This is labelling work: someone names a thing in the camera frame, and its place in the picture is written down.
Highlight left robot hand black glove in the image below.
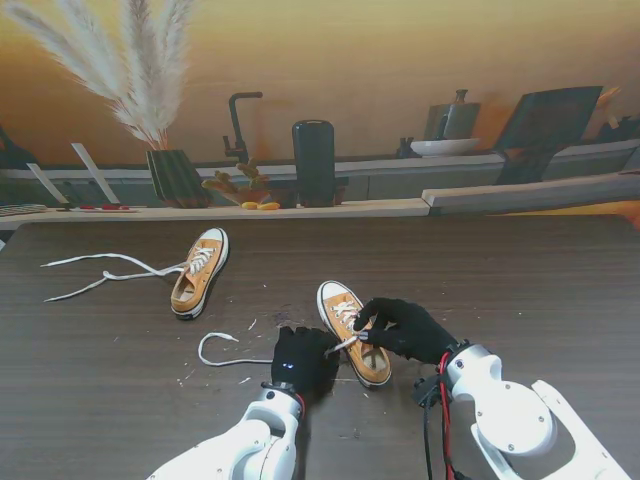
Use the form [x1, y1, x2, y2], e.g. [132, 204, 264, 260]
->
[270, 325, 342, 396]

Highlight right robot hand black glove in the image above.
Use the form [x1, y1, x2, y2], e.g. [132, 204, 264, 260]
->
[353, 297, 459, 365]

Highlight white shoelace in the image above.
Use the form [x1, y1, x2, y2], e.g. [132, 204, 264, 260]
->
[40, 244, 214, 304]
[197, 299, 374, 369]

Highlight printed kitchen backdrop banner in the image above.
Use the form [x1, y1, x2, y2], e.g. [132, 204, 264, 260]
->
[0, 0, 640, 231]

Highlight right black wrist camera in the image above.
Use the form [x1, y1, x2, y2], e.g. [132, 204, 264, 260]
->
[412, 377, 444, 409]

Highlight right arm red cable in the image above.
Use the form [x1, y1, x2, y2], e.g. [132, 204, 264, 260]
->
[437, 352, 461, 480]

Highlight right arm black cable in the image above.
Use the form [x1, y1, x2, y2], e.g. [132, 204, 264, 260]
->
[422, 399, 436, 480]

